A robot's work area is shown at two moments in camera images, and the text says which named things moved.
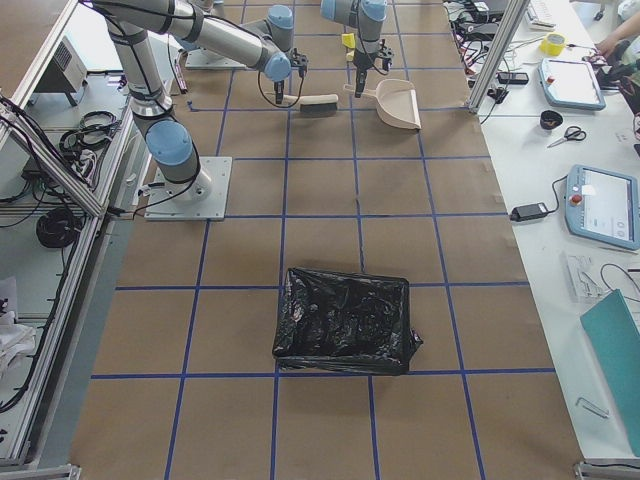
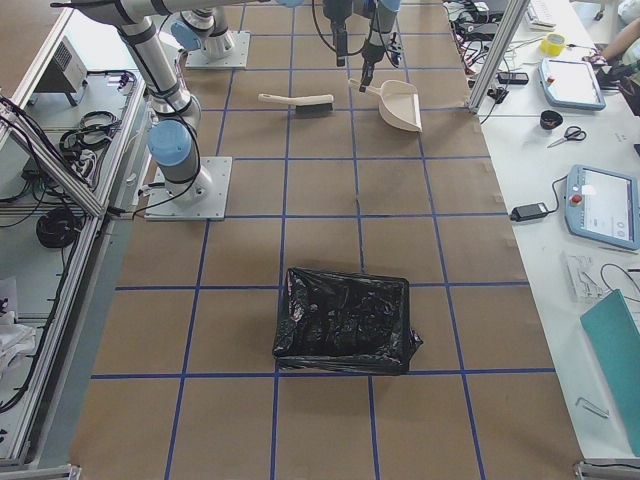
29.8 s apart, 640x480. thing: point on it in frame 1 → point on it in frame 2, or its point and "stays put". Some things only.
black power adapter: (528, 212) stays put
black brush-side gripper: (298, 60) → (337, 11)
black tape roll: (550, 120) stays put
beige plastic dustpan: (396, 100) stays put
